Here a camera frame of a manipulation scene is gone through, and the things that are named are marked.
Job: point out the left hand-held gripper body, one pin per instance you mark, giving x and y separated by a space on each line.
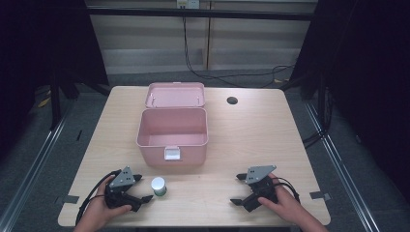
120 193

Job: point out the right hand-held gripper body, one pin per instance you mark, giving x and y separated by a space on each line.
261 191

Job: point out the small green jar white lid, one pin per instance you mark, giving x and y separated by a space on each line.
158 185

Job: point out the pink plastic storage box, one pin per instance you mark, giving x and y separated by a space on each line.
174 129

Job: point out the person's left hand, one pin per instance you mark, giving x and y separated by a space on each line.
98 208

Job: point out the person's right hand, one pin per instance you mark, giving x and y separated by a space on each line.
286 206

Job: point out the grey tape piece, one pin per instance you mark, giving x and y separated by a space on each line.
71 199
319 195

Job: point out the black round table grommet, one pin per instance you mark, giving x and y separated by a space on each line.
232 100

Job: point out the yellow floor tape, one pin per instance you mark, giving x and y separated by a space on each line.
43 102

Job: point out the black horizontal bar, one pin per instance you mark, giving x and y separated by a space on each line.
145 13

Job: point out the dark curtain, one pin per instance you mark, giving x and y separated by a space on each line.
32 48
370 64

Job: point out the metal floor rail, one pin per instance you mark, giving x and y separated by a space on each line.
340 166
34 170

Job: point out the black stand post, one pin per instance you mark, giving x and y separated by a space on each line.
55 103

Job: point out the white wall socket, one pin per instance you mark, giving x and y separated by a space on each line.
188 3

